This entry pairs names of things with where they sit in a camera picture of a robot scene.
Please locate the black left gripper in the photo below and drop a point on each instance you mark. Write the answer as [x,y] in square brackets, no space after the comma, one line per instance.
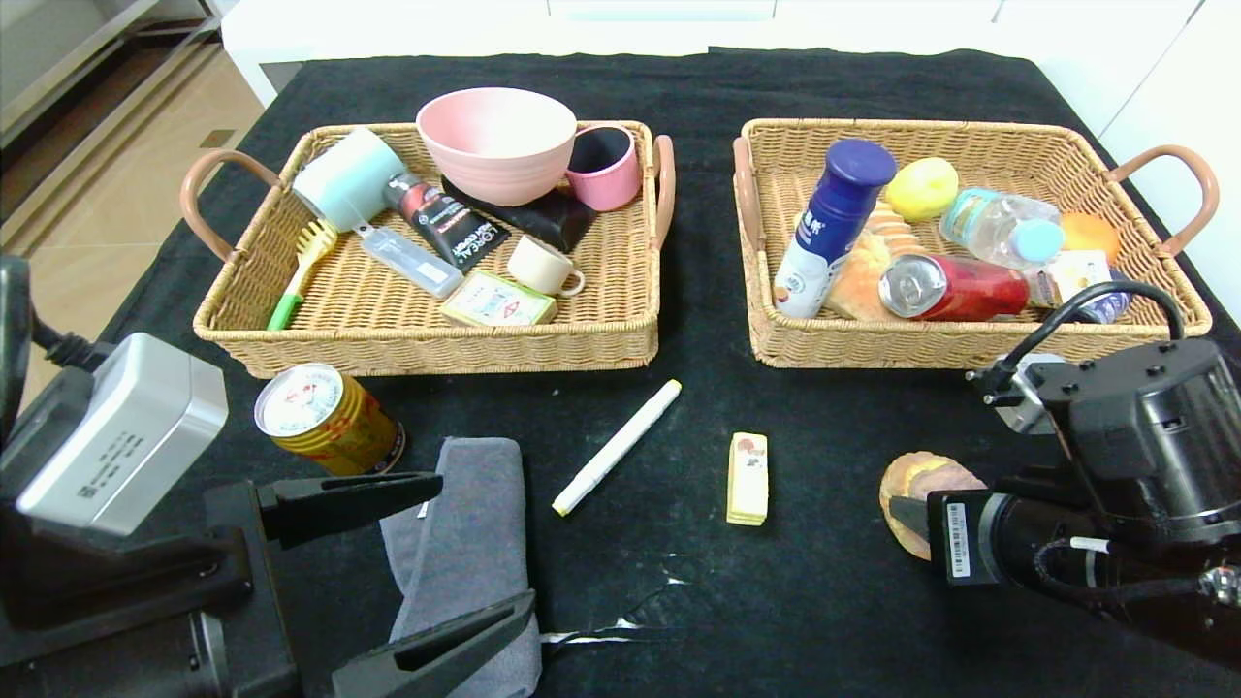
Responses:
[254,582]

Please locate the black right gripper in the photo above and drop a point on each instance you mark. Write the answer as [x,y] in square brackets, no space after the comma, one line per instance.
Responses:
[956,539]

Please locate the brown round bun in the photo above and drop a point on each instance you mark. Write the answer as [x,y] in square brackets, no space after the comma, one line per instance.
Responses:
[931,475]

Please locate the grey towel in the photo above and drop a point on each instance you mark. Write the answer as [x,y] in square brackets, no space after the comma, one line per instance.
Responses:
[475,543]

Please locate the small yellow eraser block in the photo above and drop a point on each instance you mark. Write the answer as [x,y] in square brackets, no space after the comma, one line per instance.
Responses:
[747,480]

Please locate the clear water bottle blue label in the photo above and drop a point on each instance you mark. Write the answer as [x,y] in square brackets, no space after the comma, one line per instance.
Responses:
[989,225]

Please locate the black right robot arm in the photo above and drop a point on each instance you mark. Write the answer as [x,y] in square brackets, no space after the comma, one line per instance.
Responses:
[1144,436]

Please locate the rectangular wicker basket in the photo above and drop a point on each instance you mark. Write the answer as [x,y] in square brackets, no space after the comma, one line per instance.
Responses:
[388,317]
[970,346]

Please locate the gold red drink can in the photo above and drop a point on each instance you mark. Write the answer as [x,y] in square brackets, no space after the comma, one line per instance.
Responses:
[330,422]

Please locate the golden bread loaf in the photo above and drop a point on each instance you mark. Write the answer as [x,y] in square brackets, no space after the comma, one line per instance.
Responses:
[861,279]

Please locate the white marker pen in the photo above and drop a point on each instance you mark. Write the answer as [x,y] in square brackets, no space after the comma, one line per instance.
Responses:
[616,448]

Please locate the dark blue can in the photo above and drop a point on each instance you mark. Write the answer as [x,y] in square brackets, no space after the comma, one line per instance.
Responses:
[1110,308]

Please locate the small white yellow carton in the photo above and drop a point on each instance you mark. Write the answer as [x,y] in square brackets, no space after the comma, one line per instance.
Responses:
[1078,271]

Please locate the green white card box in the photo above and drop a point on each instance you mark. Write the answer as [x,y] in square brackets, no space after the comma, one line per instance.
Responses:
[497,301]

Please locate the blue white milk bottle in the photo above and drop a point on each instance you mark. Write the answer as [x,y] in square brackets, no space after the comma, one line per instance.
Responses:
[834,215]

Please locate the yellow round fruit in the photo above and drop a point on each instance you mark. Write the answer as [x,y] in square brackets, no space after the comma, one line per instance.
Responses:
[921,189]

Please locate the orange fruit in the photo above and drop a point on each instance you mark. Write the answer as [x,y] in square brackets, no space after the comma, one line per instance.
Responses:
[1091,235]

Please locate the yellow green brush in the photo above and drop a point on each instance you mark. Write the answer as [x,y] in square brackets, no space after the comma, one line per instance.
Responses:
[313,245]

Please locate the small cream cup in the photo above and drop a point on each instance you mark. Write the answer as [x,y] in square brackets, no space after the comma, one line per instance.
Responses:
[535,265]

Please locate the black cosmetic tube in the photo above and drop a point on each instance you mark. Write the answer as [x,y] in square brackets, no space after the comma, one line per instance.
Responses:
[449,231]

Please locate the black pouch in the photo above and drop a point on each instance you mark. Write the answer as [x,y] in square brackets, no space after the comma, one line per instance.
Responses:
[553,221]

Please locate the light blue cup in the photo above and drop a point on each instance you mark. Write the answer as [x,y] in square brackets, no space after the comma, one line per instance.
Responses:
[347,176]

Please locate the pink mug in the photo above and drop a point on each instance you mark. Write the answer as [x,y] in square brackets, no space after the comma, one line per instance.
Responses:
[611,186]

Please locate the pink bowl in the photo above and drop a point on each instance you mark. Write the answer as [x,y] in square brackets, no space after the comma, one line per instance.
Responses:
[494,142]

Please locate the white table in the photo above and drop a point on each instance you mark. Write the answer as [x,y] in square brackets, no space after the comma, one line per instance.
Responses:
[388,41]

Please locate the steel shelf unit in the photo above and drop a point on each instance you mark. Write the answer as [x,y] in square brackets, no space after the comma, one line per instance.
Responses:
[58,58]

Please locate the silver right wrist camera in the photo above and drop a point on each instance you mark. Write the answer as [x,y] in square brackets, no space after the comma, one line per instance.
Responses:
[1028,407]

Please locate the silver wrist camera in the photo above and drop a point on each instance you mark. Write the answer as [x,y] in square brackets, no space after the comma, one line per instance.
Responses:
[116,436]
[1028,407]

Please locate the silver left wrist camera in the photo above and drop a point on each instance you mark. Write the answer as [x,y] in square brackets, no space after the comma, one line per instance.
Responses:
[116,436]

